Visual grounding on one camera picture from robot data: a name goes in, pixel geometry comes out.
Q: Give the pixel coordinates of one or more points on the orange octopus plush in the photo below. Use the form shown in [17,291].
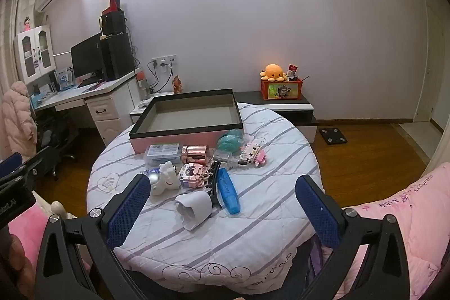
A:
[272,71]

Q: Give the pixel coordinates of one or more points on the striped white table cover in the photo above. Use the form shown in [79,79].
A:
[246,215]

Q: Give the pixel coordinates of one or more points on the small pink doll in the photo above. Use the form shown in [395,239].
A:
[27,25]

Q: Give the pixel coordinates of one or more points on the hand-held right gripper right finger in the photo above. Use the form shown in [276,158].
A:
[318,212]

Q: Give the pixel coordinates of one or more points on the light curtain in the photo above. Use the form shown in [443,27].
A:
[7,40]

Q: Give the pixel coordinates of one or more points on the clear plastic lidded box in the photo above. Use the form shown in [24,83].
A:
[161,152]

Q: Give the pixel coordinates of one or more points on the teal round case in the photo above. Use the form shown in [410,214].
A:
[228,142]

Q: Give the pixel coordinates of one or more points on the red pointed ornament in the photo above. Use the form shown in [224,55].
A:
[112,3]

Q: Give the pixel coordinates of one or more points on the white side cabinet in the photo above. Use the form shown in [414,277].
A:
[137,113]

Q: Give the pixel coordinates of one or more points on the blue white box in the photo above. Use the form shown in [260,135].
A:
[65,78]

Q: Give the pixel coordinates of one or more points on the black computer tower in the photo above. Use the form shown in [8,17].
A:
[117,55]

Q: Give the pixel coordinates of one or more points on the red storage crate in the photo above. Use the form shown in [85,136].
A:
[281,91]

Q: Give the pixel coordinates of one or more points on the white paper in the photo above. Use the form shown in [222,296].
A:
[197,205]

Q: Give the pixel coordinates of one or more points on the blue tube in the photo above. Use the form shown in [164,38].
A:
[228,192]

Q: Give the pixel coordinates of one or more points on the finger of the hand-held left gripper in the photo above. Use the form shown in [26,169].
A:
[37,163]
[10,162]

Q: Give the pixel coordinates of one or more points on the pink white block figure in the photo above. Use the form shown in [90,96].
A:
[255,154]

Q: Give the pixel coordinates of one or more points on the rose gold cylinder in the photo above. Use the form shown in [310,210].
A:
[195,154]

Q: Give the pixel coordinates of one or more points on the small clear bottle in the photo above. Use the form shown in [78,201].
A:
[225,158]

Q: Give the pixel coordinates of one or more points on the pink quilt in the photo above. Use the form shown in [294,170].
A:
[415,215]

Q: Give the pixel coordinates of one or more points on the white wall outlet strip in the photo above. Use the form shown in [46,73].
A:
[163,61]

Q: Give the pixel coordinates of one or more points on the blue blister strip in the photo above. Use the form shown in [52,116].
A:
[147,171]

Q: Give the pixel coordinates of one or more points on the large pink black box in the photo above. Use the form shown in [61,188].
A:
[190,117]

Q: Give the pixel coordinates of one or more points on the black hair claw clip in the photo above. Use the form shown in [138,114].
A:
[213,184]

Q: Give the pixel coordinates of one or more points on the clear bottle orange lid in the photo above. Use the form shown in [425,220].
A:
[141,82]

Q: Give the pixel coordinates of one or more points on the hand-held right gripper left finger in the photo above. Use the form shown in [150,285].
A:
[128,210]

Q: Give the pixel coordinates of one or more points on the black white tv stand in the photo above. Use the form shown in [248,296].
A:
[291,106]

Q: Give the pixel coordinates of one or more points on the white plush toy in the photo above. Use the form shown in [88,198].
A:
[52,208]

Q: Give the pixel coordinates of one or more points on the pink puffer jacket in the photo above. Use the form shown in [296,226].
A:
[16,117]

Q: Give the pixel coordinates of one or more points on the black office chair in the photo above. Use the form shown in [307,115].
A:
[52,131]

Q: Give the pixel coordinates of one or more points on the pink cushion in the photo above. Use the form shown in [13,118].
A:
[31,228]

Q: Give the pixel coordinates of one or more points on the pastel block toy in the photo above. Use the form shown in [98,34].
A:
[191,177]

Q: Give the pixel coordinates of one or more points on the white glass-door cabinet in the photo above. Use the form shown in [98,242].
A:
[35,54]

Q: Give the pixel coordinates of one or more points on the black speaker box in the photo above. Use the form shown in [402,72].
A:
[114,22]

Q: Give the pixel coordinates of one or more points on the white door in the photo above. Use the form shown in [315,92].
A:
[429,57]

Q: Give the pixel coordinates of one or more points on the black bathroom scale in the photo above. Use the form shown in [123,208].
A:
[332,135]

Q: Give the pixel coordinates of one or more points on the red white packet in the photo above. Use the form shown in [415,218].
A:
[292,69]

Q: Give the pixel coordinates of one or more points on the black computer monitor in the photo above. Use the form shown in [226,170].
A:
[86,57]

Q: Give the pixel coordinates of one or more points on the white desk with drawers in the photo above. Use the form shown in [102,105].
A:
[105,110]

